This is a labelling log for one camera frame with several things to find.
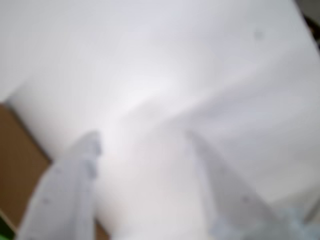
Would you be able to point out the brown cardboard box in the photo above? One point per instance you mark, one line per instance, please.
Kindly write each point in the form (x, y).
(17, 162)

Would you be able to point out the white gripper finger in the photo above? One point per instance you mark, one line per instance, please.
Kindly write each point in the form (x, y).
(65, 195)
(225, 200)

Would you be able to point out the green cube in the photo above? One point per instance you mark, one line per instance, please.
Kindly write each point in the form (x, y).
(5, 231)

